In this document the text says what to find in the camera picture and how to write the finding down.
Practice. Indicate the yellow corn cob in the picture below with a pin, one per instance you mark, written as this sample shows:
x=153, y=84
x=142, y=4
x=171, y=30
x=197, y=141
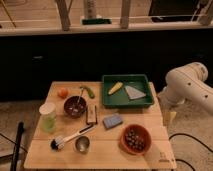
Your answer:
x=115, y=88

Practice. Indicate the orange bowl with berries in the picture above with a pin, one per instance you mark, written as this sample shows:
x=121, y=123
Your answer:
x=135, y=140

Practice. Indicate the small metal cup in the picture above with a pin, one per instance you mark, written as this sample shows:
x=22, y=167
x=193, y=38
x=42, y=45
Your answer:
x=82, y=144

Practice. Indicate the grey folded cloth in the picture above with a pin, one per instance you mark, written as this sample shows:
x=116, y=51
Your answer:
x=134, y=93

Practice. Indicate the small brown wooden block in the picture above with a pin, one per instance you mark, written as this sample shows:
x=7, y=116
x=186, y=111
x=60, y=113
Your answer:
x=91, y=116

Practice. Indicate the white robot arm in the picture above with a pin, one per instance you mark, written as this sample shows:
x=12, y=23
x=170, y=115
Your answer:
x=185, y=83

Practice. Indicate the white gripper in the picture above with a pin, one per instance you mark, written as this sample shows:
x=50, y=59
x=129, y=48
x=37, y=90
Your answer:
x=168, y=113

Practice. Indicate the green plastic tray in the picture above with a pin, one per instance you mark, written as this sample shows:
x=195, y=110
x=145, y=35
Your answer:
x=120, y=99

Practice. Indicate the orange fruit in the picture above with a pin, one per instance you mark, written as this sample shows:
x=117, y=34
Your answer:
x=62, y=92

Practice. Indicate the blue sponge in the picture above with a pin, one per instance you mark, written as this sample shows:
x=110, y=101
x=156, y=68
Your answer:
x=112, y=121

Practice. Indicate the dark brown bowl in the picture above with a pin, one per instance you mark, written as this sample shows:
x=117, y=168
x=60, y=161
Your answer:
x=69, y=106

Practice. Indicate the white dish brush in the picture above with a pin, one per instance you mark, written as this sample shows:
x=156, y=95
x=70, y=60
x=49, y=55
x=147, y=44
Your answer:
x=59, y=142

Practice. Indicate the black pole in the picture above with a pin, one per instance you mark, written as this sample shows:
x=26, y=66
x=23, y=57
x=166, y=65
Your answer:
x=17, y=145

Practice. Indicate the metal spoon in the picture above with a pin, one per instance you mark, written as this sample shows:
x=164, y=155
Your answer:
x=75, y=110

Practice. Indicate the green pepper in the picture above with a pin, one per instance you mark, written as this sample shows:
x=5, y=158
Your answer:
x=89, y=91

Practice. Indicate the green base stand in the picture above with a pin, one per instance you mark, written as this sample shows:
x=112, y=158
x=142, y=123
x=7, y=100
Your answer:
x=96, y=21

